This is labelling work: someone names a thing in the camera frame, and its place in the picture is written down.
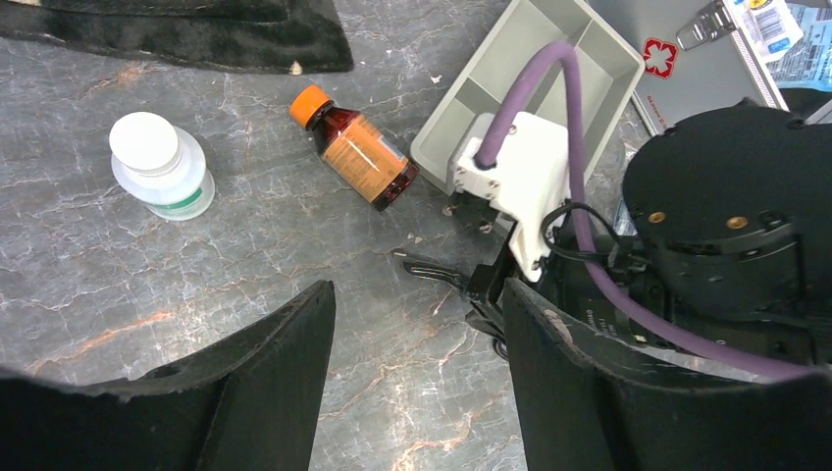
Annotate black floral velvet cloth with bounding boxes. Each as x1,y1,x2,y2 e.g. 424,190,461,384
1,0,354,75

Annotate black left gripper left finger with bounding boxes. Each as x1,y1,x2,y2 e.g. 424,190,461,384
1,281,337,470

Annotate blue gauze packet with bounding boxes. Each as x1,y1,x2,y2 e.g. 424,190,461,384
768,3,831,92

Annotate grey plastic divider tray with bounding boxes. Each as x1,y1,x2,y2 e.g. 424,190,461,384
409,0,646,196

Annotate black handled scissors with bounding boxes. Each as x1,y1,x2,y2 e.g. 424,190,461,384
392,251,508,361

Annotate white plastic bottle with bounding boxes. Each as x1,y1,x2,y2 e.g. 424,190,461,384
108,112,216,222

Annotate white wipes packet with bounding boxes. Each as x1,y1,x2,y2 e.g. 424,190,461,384
728,0,804,64

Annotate amber pill bottle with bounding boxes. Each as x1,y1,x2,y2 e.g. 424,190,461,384
289,85,419,212

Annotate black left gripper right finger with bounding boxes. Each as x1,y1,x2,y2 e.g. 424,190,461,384
503,279,831,470

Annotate silver metal case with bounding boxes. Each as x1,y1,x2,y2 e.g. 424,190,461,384
590,0,788,135

